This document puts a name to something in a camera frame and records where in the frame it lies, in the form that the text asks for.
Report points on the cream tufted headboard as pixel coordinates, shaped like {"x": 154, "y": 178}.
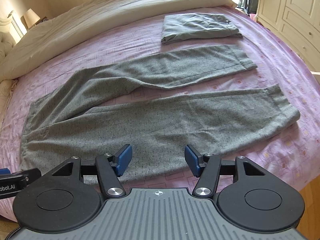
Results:
{"x": 12, "y": 31}

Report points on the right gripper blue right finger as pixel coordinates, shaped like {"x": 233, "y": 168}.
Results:
{"x": 205, "y": 167}

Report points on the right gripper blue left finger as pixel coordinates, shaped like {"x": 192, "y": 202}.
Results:
{"x": 109, "y": 168}

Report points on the cream wardrobe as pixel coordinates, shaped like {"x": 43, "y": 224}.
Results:
{"x": 296, "y": 22}

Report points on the folded grey-green garment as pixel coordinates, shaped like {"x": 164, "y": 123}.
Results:
{"x": 182, "y": 27}

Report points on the cream duvet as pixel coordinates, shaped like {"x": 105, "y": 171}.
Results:
{"x": 53, "y": 37}

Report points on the grey speckled pants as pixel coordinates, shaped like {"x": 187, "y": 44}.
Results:
{"x": 74, "y": 119}

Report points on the pink patterned bed sheet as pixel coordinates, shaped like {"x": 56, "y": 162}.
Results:
{"x": 293, "y": 155}

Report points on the cream table lamp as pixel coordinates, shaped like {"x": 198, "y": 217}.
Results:
{"x": 31, "y": 18}

